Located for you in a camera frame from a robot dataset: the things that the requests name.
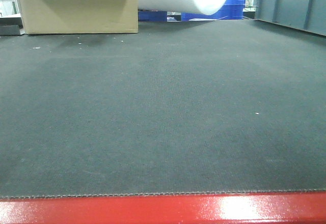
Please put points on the brown cardboard box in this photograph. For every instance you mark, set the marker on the brown cardboard box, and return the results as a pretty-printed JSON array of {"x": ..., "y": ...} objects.
[{"x": 79, "y": 16}]

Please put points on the dark grey fabric mat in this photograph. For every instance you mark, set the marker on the dark grey fabric mat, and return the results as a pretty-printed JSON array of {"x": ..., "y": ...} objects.
[{"x": 180, "y": 107}]

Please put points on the blue plastic crate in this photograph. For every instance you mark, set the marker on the blue plastic crate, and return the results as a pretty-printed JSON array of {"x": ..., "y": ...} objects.
[{"x": 232, "y": 9}]

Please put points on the grey metal cabinet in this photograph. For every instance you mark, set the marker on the grey metal cabinet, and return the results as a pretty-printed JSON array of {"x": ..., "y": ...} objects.
[{"x": 305, "y": 15}]

